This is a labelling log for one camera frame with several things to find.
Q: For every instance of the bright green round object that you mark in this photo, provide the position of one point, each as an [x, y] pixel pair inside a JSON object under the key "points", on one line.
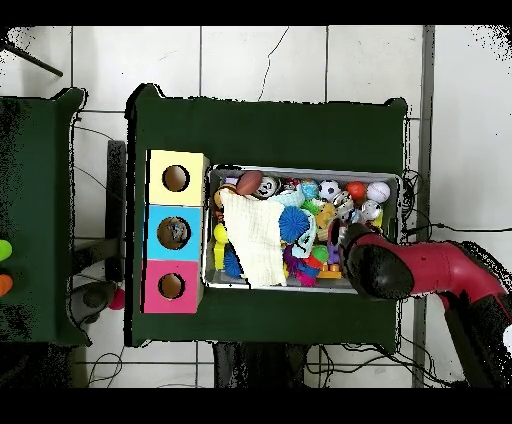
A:
{"points": [[4, 250]]}

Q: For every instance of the red ball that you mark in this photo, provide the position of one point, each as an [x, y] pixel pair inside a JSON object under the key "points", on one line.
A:
{"points": [[117, 300]]}

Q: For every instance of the cream knitted cloth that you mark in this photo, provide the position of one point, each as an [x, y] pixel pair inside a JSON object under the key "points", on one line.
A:
{"points": [[256, 236]]}

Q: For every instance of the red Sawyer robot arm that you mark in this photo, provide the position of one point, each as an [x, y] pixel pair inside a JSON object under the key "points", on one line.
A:
{"points": [[432, 268]]}

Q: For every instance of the brown toy football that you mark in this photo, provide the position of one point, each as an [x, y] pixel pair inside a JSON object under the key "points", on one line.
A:
{"points": [[248, 182]]}

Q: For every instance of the black rod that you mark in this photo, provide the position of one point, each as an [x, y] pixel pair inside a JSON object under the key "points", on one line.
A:
{"points": [[36, 62]]}

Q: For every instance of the teal knitted cloth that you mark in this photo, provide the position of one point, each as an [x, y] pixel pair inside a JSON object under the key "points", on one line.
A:
{"points": [[296, 198]]}

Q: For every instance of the smooth orange ball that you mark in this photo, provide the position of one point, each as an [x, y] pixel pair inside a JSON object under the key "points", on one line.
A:
{"points": [[356, 190]]}

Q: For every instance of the wooden box with three holes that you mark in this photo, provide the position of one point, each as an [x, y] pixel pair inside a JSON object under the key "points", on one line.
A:
{"points": [[188, 196]]}

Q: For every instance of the small blue spiky ball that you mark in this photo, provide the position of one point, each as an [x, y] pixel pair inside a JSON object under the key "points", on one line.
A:
{"points": [[232, 262]]}

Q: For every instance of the dark green table cloth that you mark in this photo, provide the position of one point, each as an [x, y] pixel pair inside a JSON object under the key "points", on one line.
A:
{"points": [[260, 132], [32, 180]]}

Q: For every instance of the shallow clear mesh bin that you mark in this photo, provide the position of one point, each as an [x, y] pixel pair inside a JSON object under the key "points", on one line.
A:
{"points": [[320, 172]]}

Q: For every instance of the green spiky ball with eyes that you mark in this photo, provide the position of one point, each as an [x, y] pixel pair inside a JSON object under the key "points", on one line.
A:
{"points": [[310, 206]]}

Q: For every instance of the grey rounded object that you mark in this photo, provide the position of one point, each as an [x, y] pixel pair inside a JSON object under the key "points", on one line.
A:
{"points": [[92, 298]]}

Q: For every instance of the white baseball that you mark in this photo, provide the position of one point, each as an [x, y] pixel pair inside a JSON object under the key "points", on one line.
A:
{"points": [[378, 192]]}

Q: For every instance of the wooden burger toy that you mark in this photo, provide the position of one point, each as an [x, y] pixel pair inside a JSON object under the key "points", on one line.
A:
{"points": [[216, 198]]}

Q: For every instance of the large blue spiky ball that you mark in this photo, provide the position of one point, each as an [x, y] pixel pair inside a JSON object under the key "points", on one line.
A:
{"points": [[294, 224]]}

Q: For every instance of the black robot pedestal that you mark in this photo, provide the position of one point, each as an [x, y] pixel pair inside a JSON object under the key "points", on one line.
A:
{"points": [[256, 364]]}

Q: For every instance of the orange round object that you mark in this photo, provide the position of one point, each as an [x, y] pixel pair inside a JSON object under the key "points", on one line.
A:
{"points": [[4, 284]]}

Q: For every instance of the black upright panel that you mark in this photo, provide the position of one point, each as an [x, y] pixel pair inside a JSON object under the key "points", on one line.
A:
{"points": [[116, 192]]}

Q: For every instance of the black and white soccer ball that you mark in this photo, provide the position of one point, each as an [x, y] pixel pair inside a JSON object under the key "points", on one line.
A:
{"points": [[330, 190]]}

